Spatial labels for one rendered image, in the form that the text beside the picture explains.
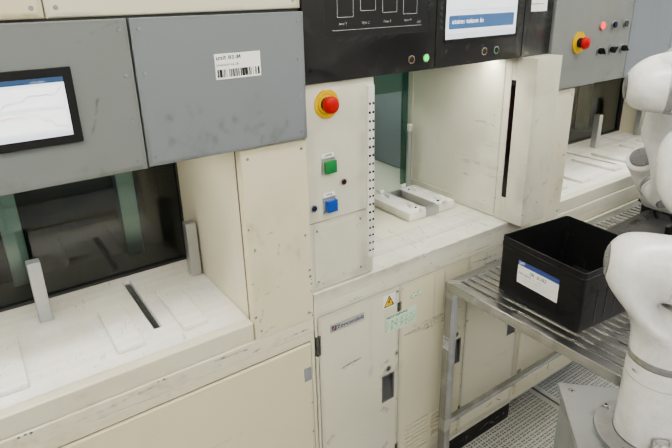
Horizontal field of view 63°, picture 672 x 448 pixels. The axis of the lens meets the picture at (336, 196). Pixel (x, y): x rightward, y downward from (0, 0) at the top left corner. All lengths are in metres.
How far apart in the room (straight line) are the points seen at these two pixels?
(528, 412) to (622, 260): 1.48
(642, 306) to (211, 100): 0.88
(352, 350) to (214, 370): 0.42
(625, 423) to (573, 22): 1.18
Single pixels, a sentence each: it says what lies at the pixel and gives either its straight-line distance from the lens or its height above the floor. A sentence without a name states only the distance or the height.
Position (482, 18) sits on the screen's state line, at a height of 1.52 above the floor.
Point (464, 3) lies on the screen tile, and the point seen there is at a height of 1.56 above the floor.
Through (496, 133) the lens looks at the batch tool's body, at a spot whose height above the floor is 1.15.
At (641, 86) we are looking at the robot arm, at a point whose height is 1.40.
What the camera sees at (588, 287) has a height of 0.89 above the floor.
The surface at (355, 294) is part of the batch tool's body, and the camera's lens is 1.51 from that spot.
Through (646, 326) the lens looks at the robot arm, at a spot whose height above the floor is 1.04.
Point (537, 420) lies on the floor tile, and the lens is 2.45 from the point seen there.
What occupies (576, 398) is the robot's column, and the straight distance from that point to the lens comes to 1.36.
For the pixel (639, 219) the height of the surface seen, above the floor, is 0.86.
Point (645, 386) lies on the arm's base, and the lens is 1.19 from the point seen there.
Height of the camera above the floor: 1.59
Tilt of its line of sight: 20 degrees down
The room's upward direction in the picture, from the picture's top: 1 degrees counter-clockwise
